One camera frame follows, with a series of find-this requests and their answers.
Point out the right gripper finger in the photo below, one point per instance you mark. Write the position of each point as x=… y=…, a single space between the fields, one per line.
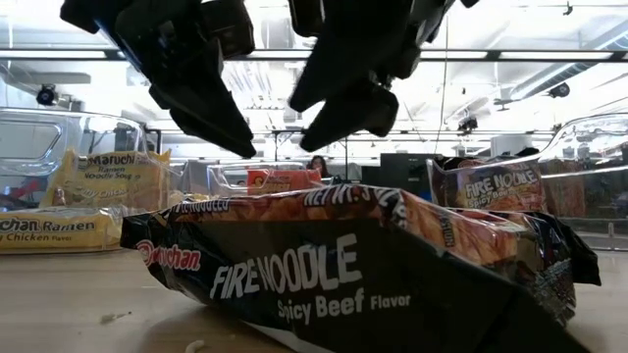
x=353 y=64
x=363 y=115

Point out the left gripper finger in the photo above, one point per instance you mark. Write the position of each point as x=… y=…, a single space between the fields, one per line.
x=211 y=113

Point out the red Saucy Noods packet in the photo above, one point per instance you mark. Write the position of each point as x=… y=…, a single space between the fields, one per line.
x=279 y=181

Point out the black Fire Noodle packet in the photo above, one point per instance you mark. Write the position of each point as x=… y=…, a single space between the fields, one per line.
x=319 y=274
x=490 y=188
x=564 y=191

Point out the clear plastic bin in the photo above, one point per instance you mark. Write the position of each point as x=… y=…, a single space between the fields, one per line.
x=29 y=137
x=225 y=176
x=589 y=142

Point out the person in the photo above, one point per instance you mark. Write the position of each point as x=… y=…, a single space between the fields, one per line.
x=319 y=166

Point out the black cabinet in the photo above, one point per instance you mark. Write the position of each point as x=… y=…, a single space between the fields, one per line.
x=407 y=171

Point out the black ceiling spotlight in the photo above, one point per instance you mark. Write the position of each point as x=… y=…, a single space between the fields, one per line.
x=559 y=90
x=45 y=94

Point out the grey ceiling pipe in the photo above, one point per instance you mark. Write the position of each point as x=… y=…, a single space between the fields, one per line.
x=564 y=73

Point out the black background table frame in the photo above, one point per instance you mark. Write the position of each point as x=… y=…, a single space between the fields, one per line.
x=346 y=147

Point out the black ceiling light rail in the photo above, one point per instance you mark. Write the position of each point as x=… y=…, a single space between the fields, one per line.
x=493 y=55

